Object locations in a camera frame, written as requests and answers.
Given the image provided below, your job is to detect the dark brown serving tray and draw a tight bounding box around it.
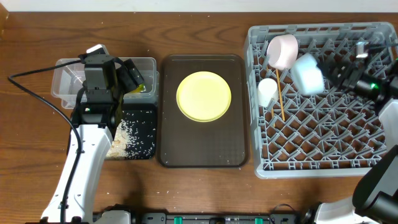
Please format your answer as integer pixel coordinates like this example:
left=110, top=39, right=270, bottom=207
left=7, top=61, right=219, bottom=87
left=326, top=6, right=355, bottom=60
left=157, top=55, right=250, bottom=168

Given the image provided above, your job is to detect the black plastic tray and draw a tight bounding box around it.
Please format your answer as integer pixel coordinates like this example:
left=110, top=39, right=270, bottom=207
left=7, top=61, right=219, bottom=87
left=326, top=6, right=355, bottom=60
left=72, top=103, right=157, bottom=160

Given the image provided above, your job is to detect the rice pile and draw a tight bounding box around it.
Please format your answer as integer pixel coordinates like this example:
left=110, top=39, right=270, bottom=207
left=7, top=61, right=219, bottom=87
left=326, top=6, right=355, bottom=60
left=105, top=110, right=157, bottom=160

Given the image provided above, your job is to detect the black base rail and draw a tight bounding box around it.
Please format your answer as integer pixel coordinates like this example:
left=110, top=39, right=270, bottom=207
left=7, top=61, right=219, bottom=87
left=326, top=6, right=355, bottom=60
left=131, top=212, right=301, bottom=224

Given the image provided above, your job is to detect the grey plastic dishwasher rack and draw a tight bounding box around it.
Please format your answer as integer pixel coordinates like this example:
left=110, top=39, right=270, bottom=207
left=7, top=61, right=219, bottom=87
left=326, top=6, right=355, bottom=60
left=244, top=22, right=397, bottom=179

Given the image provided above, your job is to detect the cream white cup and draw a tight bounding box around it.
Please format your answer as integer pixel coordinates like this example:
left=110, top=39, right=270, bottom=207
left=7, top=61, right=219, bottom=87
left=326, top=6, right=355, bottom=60
left=257, top=78, right=279, bottom=108

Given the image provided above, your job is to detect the wooden chopstick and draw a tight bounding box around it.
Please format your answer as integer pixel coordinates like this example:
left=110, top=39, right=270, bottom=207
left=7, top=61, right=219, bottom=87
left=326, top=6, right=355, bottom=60
left=275, top=69, right=285, bottom=121
left=266, top=65, right=275, bottom=127

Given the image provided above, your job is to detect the yellow plate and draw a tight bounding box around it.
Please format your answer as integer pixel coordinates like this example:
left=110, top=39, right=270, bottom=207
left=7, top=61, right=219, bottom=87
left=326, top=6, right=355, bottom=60
left=175, top=71, right=232, bottom=123

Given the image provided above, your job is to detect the light blue bowl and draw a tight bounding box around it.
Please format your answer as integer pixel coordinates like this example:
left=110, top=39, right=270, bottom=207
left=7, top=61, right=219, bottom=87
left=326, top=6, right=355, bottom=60
left=290, top=54, right=325, bottom=96

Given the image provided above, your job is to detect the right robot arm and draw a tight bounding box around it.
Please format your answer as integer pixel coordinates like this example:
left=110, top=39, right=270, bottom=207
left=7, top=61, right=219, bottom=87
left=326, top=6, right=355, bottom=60
left=301, top=63, right=397, bottom=224

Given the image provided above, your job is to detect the green orange snack wrapper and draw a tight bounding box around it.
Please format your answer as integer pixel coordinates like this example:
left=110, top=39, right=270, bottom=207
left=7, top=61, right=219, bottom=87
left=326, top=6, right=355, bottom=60
left=129, top=83, right=146, bottom=93

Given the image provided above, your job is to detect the white bowl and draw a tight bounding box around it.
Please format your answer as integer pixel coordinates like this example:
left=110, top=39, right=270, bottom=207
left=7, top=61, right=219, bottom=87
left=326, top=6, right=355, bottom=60
left=267, top=34, right=299, bottom=70

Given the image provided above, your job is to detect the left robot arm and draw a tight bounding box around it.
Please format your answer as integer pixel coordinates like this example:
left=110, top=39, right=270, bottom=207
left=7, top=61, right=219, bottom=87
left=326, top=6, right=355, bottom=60
left=40, top=54, right=144, bottom=223

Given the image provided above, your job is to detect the clear plastic bin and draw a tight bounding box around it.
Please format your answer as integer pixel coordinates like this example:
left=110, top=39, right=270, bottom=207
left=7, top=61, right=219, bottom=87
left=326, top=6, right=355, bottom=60
left=51, top=57, right=159, bottom=110

